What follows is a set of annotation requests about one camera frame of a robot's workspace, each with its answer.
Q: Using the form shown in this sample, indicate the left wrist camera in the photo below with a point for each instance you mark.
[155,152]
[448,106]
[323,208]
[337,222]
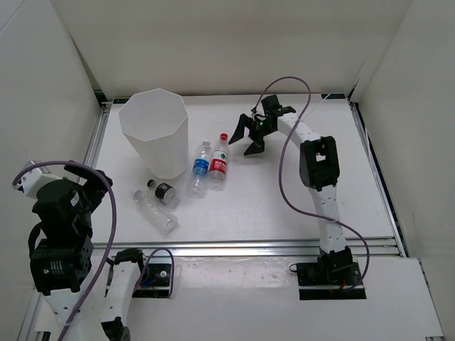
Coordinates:
[31,182]

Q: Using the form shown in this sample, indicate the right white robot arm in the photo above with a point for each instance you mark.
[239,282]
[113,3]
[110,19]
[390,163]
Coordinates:
[318,170]

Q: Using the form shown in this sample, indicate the front aluminium rail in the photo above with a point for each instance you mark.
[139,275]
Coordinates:
[297,247]

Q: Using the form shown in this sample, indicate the white octagonal plastic bin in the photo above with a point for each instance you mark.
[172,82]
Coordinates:
[155,123]

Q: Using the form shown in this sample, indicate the blue label plastic bottle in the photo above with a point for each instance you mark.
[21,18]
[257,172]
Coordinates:
[198,179]

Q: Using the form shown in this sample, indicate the black label small bottle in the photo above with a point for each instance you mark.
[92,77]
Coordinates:
[164,192]

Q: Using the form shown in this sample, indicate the left aluminium rail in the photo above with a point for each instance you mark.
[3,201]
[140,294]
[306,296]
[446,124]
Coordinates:
[95,144]

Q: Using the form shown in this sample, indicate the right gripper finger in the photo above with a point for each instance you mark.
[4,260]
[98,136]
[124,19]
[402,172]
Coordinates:
[256,147]
[244,122]

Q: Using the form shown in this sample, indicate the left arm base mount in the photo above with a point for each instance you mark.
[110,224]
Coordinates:
[156,282]

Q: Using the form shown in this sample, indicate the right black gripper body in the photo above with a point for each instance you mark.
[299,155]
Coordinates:
[260,128]

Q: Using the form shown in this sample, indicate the red label plastic bottle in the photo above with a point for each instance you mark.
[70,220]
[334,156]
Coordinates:
[219,163]

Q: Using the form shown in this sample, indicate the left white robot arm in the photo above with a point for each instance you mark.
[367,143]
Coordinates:
[88,304]

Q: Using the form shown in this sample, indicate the clear unlabelled plastic bottle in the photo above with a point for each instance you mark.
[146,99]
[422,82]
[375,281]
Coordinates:
[151,210]

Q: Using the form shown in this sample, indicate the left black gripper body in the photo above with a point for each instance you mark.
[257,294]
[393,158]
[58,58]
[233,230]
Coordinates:
[91,192]

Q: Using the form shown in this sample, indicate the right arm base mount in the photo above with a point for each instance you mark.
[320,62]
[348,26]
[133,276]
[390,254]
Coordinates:
[314,286]

